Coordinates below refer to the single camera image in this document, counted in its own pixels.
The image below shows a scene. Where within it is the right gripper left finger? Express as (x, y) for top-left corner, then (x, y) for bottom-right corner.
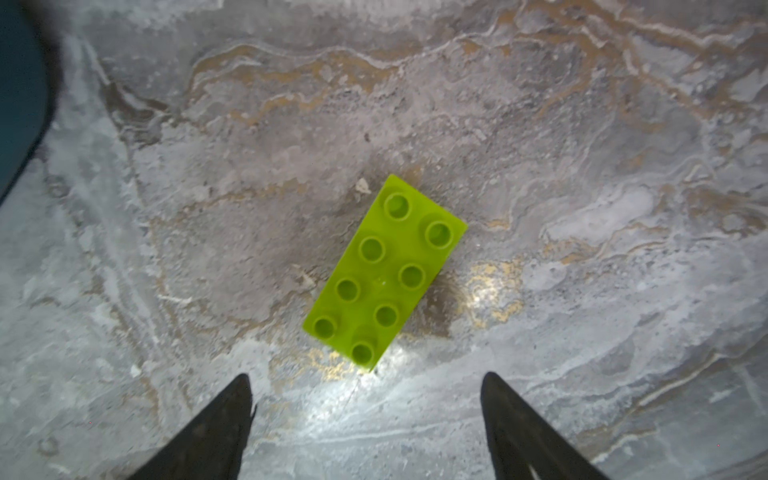
(131, 373), (257, 480)

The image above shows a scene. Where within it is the teal plastic bin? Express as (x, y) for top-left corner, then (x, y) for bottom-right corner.
(1, 1), (59, 198)

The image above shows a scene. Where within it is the green lego brick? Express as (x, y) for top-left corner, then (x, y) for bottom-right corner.
(303, 175), (467, 369)

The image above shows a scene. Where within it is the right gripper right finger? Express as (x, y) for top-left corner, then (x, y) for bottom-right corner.
(480, 372), (607, 480)

